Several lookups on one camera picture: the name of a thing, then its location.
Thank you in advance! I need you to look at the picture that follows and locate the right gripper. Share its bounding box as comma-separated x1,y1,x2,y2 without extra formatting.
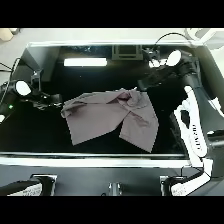
137,75,158,92

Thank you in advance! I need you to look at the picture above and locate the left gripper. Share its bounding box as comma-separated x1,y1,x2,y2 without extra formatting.
42,93,64,110

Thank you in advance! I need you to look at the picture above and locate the mauve grey shirt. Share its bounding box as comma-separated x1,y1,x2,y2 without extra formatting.
60,87,160,154

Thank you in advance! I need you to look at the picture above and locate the white garment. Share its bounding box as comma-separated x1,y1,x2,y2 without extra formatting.
173,99,196,167

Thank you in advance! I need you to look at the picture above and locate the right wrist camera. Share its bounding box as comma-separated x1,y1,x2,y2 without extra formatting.
142,46,162,68

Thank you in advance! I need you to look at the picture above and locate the black cable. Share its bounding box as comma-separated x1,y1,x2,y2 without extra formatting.
180,164,205,178
154,31,192,46
0,57,21,73

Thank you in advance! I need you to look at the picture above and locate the silver frame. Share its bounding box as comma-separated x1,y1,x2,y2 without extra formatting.
0,40,224,197

